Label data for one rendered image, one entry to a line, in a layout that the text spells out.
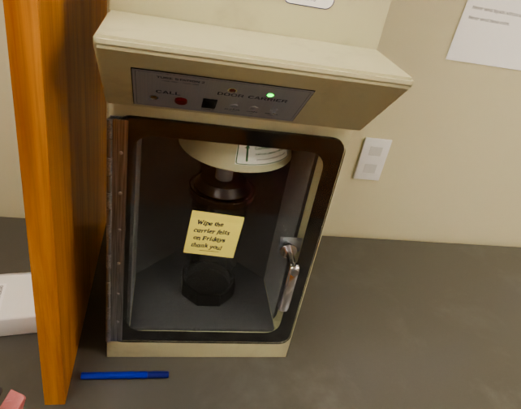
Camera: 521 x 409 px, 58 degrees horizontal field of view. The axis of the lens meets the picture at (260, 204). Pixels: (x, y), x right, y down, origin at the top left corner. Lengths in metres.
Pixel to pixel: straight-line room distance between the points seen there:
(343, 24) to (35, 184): 0.40
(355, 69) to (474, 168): 0.89
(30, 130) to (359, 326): 0.74
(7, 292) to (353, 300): 0.69
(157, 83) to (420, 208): 0.97
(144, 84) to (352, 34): 0.26
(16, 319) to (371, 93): 0.68
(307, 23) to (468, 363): 0.75
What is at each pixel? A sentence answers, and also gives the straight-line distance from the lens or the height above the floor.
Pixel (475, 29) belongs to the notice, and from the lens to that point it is 1.20.
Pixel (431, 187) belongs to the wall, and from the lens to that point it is 1.34.
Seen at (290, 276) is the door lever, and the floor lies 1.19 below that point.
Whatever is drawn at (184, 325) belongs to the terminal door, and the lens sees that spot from 0.82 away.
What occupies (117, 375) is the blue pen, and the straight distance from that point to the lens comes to 0.86.
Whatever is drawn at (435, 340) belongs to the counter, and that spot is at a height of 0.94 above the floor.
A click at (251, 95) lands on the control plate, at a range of 0.53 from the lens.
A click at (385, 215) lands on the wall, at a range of 1.33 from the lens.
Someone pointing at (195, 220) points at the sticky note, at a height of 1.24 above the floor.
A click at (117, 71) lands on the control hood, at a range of 0.51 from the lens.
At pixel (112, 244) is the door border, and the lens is 0.71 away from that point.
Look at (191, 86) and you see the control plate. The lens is 0.52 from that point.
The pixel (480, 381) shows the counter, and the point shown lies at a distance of 1.06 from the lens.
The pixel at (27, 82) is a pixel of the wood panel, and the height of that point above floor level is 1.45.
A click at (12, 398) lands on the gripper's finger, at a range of 0.65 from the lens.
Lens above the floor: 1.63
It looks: 31 degrees down
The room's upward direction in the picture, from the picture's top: 12 degrees clockwise
